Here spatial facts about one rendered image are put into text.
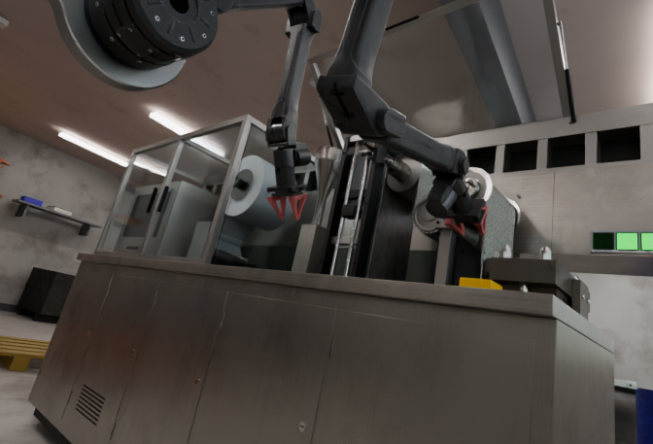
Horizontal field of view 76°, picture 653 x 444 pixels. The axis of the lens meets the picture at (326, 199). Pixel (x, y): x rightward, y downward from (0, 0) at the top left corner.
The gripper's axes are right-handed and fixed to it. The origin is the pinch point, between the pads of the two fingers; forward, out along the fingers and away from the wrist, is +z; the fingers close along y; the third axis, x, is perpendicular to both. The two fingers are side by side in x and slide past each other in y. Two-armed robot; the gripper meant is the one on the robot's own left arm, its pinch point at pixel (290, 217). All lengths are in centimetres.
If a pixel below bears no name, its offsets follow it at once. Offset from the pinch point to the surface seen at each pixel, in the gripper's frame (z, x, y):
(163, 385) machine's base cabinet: 59, 15, 54
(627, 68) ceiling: -58, -294, -86
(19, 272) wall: 147, -184, 796
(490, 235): 11, -33, -48
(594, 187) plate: 2, -68, -73
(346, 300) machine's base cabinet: 21.4, 4.1, -20.2
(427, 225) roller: 8.4, -32.7, -29.0
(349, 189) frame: -4.2, -29.6, -3.0
